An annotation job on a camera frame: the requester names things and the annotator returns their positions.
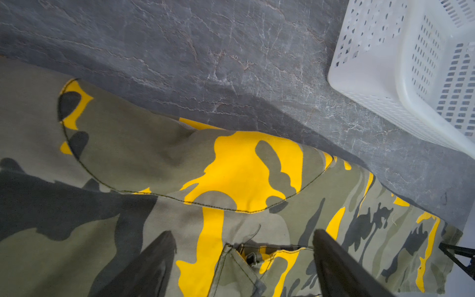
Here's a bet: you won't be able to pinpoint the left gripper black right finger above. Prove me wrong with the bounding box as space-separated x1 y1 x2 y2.
312 230 393 297

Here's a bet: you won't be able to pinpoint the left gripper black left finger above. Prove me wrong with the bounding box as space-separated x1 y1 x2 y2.
96 231 176 297

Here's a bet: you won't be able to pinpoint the camouflage yellow green trousers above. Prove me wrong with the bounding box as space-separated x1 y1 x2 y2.
1 58 462 297

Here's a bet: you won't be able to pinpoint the white perforated plastic basket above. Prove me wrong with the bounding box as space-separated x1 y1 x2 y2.
328 1 475 157

